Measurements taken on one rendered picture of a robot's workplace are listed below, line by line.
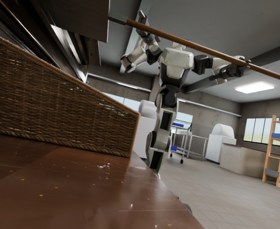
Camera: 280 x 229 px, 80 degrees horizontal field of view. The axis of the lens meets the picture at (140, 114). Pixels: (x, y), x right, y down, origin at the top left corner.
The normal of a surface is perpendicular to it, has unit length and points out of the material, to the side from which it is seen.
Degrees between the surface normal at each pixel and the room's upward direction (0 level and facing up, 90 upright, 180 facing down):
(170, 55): 90
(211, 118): 90
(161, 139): 86
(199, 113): 90
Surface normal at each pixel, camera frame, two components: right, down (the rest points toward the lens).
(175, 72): -0.03, -0.09
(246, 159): 0.21, -0.04
